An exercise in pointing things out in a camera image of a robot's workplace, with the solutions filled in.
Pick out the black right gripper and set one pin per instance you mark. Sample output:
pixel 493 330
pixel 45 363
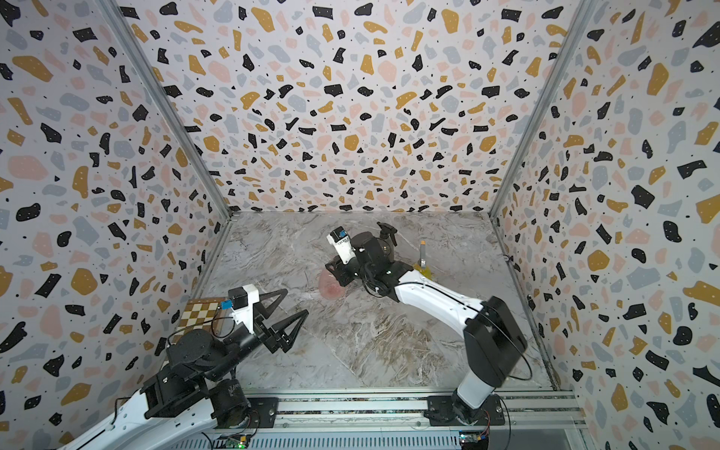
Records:
pixel 338 270

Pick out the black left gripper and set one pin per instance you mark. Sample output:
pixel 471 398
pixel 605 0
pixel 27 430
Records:
pixel 273 338

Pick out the pink spray bottle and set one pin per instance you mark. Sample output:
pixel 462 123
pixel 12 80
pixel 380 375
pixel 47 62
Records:
pixel 329 287

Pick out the orange grey spray nozzle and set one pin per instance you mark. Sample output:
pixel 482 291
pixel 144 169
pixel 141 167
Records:
pixel 422 260

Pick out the smoky grey spray bottle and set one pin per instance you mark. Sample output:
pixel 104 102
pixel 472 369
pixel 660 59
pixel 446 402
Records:
pixel 388 247

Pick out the yellow spray bottle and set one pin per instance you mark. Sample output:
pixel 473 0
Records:
pixel 424 271

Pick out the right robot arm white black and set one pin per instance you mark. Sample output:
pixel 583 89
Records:
pixel 494 344

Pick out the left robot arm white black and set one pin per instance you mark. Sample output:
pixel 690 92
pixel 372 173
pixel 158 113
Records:
pixel 197 390

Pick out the wooden chessboard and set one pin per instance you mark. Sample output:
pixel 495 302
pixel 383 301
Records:
pixel 203 313

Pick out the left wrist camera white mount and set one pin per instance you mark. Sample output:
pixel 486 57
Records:
pixel 238 309

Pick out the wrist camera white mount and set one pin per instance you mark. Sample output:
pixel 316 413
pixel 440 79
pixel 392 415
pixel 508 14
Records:
pixel 238 309
pixel 342 244

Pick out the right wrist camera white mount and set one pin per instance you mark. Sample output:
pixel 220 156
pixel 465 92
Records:
pixel 342 244

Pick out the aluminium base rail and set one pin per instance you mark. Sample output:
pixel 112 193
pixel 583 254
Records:
pixel 393 418

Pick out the aluminium corner post right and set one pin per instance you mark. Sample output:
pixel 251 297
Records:
pixel 578 24

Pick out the aluminium corner post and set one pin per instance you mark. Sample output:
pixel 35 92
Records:
pixel 578 24
pixel 113 16

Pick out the aluminium corner post left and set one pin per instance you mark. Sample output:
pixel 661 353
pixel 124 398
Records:
pixel 113 16

